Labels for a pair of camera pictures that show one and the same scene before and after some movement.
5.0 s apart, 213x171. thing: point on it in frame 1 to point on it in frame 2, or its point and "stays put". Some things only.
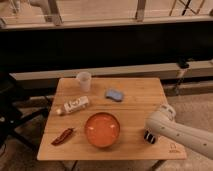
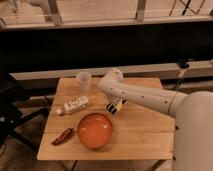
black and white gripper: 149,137 to 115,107
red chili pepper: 62,136 stays put
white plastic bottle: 75,104 stays put
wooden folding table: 105,123 stays put
